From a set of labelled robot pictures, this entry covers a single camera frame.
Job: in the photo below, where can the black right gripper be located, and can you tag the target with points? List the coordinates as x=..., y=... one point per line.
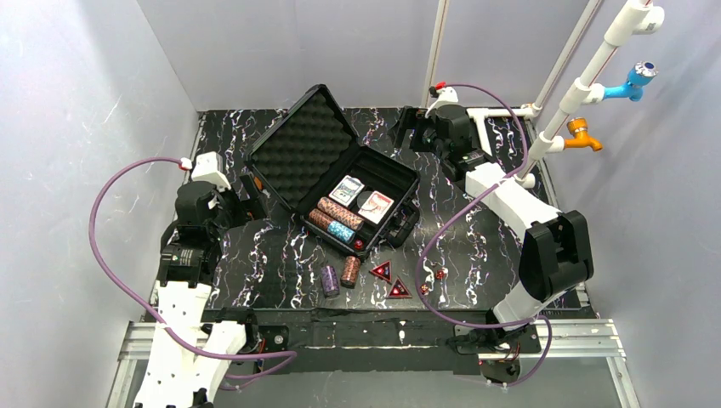
x=410, y=131

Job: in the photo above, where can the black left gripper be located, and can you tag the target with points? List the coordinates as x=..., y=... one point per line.
x=247, y=194

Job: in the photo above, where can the black foam-lined poker case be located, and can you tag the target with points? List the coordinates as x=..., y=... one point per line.
x=306, y=153

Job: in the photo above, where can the purple poker chip stack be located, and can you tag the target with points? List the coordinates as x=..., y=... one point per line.
x=329, y=282

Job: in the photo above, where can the brown black chip stack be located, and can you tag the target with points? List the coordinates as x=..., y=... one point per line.
x=350, y=273

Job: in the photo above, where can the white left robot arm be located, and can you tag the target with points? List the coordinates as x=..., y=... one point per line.
x=188, y=354

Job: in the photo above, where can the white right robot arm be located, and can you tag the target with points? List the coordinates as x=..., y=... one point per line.
x=556, y=254

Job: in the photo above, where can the red black chip stack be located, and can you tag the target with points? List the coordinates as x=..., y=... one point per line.
x=320, y=219

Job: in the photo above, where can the orange blue chip stack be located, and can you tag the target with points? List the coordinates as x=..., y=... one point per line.
x=340, y=213

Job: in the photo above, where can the blue playing card deck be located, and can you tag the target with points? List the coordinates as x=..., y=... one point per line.
x=346, y=191

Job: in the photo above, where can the red playing card deck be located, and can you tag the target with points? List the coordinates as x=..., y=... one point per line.
x=376, y=216

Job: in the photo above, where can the light blue chip stack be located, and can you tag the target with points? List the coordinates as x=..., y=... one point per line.
x=340, y=231

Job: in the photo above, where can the upper all-in triangle button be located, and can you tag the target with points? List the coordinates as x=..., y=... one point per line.
x=383, y=271

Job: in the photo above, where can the all-in triangle button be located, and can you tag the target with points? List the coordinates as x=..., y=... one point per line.
x=383, y=271
x=399, y=290

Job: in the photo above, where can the orange tap valve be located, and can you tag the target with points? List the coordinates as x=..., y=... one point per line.
x=580, y=137

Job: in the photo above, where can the lower all-in triangle button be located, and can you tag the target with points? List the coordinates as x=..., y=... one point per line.
x=399, y=290

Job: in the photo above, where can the blue tap valve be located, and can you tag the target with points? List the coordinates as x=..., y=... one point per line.
x=641, y=75

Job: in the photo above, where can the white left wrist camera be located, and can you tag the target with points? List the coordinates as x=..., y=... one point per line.
x=209, y=168

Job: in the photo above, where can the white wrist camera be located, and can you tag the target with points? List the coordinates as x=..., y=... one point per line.
x=441, y=94
x=209, y=168

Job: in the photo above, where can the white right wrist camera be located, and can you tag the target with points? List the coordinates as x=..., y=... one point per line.
x=441, y=94

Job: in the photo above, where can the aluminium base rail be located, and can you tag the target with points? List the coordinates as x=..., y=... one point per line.
x=379, y=342

